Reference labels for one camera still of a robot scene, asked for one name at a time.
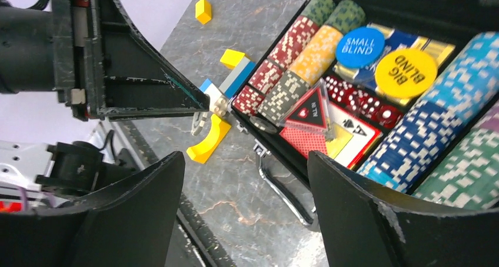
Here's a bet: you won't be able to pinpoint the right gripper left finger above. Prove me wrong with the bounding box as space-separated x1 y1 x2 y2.
1 151 185 266

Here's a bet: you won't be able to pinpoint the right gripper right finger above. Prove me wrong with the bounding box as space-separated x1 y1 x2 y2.
307 151 498 266

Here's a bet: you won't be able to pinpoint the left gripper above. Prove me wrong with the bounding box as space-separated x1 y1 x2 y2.
1 0 209 121

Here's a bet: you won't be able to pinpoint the black poker case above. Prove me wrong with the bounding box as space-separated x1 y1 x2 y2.
231 0 498 210

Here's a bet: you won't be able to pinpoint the yellow round button chip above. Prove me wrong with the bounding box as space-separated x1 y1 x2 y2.
374 48 438 99

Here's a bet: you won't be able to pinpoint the blue round button chip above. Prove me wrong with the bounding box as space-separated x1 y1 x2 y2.
335 26 385 69

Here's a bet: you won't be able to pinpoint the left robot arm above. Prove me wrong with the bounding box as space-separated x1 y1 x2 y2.
1 0 209 209

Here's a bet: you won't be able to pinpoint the white blue block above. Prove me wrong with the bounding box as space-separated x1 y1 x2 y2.
199 79 229 118

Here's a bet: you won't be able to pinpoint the blue chip row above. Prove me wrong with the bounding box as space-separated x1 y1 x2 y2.
356 32 498 192

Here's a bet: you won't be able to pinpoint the red playing card deck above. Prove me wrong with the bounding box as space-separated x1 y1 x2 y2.
280 102 383 169

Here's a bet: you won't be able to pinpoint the yellow long block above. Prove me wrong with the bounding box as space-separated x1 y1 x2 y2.
186 114 231 164

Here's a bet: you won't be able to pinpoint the yellow cube block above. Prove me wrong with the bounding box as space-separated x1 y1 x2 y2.
195 0 212 25

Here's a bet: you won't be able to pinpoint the yellow small block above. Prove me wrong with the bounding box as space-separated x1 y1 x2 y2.
219 49 248 70

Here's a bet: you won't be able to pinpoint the blue grey block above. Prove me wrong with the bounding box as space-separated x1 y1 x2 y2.
219 57 256 99

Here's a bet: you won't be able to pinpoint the green purple chip row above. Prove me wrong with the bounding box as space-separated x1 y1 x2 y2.
412 102 498 210

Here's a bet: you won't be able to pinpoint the red chip row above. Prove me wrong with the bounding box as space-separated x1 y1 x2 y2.
232 0 336 116

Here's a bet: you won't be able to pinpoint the red dice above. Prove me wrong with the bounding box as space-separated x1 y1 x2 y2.
323 75 404 129

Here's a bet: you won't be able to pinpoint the blue playing card deck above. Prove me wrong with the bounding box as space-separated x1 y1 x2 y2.
333 22 455 105

